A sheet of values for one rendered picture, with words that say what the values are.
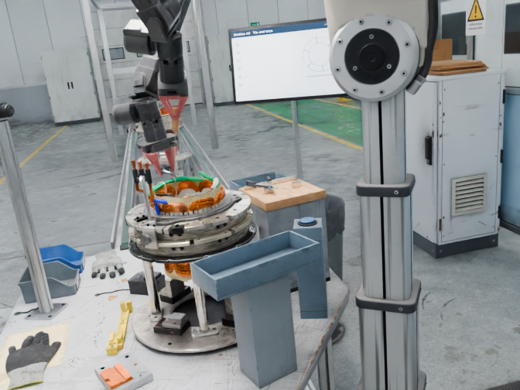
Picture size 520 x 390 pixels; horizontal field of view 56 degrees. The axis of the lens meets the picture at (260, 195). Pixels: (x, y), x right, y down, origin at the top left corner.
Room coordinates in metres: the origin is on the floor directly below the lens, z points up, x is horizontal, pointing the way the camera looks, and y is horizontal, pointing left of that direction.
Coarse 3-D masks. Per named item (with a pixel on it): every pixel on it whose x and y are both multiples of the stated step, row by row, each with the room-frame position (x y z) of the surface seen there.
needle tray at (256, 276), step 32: (224, 256) 0.96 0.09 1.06; (256, 256) 1.00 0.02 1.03; (288, 256) 0.91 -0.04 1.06; (224, 288) 0.84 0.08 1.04; (256, 288) 0.89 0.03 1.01; (288, 288) 0.93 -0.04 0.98; (256, 320) 0.88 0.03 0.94; (288, 320) 0.92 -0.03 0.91; (256, 352) 0.88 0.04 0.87; (288, 352) 0.92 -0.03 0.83; (256, 384) 0.89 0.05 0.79
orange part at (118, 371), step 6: (114, 366) 0.98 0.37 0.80; (120, 366) 0.97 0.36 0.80; (102, 372) 0.96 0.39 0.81; (108, 372) 0.96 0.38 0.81; (114, 372) 0.95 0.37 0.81; (120, 372) 0.95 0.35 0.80; (126, 372) 0.95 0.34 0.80; (102, 378) 0.95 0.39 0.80; (108, 378) 0.93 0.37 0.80; (114, 378) 0.93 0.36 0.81; (120, 378) 0.93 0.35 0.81; (126, 378) 0.93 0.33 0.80; (108, 384) 0.92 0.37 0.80; (114, 384) 0.91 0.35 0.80; (120, 384) 0.92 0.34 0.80
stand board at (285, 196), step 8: (280, 184) 1.44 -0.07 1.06; (288, 184) 1.43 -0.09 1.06; (304, 184) 1.42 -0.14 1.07; (248, 192) 1.39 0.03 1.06; (256, 192) 1.39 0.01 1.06; (280, 192) 1.36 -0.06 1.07; (288, 192) 1.35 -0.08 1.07; (296, 192) 1.34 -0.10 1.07; (304, 192) 1.33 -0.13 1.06; (312, 192) 1.33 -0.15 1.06; (320, 192) 1.33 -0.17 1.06; (256, 200) 1.32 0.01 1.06; (264, 200) 1.29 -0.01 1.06; (272, 200) 1.28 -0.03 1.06; (280, 200) 1.28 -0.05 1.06; (288, 200) 1.29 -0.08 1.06; (296, 200) 1.30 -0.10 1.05; (304, 200) 1.31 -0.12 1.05; (312, 200) 1.32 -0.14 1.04; (264, 208) 1.28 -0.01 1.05; (272, 208) 1.27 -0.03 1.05
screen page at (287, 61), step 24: (312, 24) 2.21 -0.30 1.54; (240, 48) 2.29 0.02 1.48; (264, 48) 2.26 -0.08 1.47; (288, 48) 2.23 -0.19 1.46; (312, 48) 2.20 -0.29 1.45; (240, 72) 2.28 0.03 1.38; (264, 72) 2.25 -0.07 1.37; (288, 72) 2.22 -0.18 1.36; (312, 72) 2.19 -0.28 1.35; (240, 96) 2.27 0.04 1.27; (264, 96) 2.24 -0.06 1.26; (288, 96) 2.21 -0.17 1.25
